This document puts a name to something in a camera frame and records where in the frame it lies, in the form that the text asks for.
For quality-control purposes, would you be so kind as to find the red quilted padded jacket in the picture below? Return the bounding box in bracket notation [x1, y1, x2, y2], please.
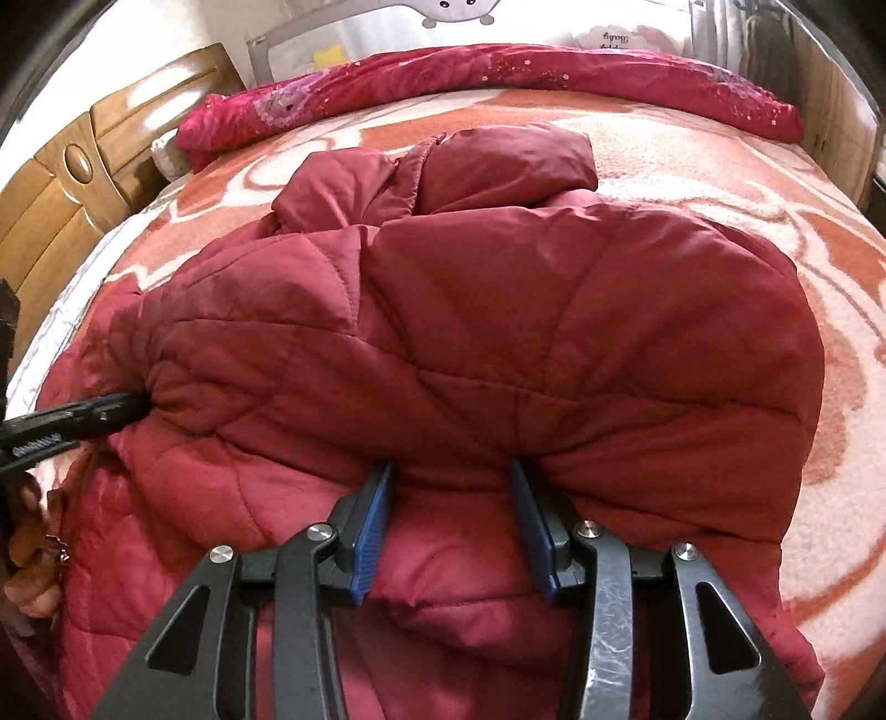
[33, 121, 828, 720]

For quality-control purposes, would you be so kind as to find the person's left hand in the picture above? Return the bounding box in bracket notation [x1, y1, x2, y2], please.
[3, 471, 61, 621]

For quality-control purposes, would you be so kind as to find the wooden headboard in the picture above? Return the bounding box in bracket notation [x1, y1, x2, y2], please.
[0, 44, 243, 369]

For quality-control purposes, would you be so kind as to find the orange white floral blanket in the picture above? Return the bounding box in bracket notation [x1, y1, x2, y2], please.
[6, 85, 886, 720]

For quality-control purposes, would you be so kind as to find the magenta floral rolled quilt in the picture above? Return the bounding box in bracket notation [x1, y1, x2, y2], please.
[176, 44, 803, 171]

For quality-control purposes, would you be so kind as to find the grey bed guard rail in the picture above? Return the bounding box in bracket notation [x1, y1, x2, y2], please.
[246, 0, 691, 85]

